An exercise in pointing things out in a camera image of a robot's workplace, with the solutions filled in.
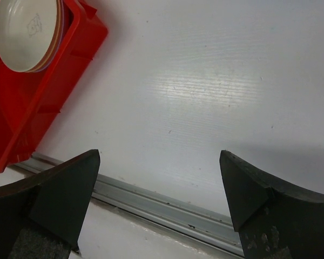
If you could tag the lilac plate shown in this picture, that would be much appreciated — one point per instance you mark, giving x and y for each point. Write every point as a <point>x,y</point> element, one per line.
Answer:
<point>54,55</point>

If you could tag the aluminium front rail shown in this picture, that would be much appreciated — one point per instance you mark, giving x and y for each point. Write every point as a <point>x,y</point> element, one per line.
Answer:
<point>199,224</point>

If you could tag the red plastic bin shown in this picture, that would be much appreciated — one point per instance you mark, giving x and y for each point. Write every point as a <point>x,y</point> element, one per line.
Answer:
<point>29,102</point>

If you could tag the cream plate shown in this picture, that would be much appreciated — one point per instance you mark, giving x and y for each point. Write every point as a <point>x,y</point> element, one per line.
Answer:
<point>29,32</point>

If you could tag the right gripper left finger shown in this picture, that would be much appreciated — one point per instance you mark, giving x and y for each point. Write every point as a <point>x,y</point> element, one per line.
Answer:
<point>41,216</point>

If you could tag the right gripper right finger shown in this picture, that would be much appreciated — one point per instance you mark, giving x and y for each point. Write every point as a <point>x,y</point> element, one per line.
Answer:
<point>274,218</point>

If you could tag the orange plate front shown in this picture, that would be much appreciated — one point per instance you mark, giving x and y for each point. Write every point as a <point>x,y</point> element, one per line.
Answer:
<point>55,40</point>

